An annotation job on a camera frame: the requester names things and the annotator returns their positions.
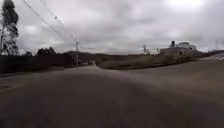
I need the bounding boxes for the distant wooded hill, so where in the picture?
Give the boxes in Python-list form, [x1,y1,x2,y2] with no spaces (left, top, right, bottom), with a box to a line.
[63,50,144,63]

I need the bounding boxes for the grassy embankment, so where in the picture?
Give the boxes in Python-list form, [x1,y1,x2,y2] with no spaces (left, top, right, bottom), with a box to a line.
[96,52,204,71]

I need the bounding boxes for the grey asphalt road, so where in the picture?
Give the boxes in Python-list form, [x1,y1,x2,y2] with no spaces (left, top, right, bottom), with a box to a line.
[0,59,224,128]

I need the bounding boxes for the utility pole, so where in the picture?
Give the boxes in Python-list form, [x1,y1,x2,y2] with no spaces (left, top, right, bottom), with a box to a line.
[74,40,80,66]

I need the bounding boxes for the dark trees behind fence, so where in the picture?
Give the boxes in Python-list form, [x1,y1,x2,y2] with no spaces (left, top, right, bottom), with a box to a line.
[22,46,61,57]

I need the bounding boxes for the pale building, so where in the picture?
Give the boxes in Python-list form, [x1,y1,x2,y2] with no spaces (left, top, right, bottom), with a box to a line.
[159,40,198,61]

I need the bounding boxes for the dark fence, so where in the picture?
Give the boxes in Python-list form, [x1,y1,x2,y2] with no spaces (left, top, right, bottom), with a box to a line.
[0,53,75,75]

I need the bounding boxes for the tall tree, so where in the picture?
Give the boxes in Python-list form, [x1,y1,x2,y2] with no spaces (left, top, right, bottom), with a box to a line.
[0,0,20,56]

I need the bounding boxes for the overhead wires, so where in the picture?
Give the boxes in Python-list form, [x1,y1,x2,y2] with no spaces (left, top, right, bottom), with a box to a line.
[21,0,78,48]

